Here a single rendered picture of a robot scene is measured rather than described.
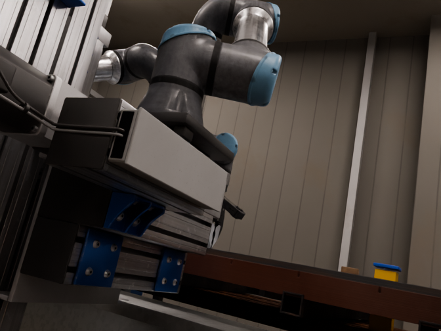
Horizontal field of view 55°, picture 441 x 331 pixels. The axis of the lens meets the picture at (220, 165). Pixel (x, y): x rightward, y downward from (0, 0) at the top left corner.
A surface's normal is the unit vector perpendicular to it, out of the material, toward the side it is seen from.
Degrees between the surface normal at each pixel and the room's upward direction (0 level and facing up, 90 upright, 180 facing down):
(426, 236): 90
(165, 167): 90
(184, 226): 90
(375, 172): 90
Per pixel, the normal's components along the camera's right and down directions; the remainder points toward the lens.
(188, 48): 0.07, -0.23
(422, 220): -0.39, -0.30
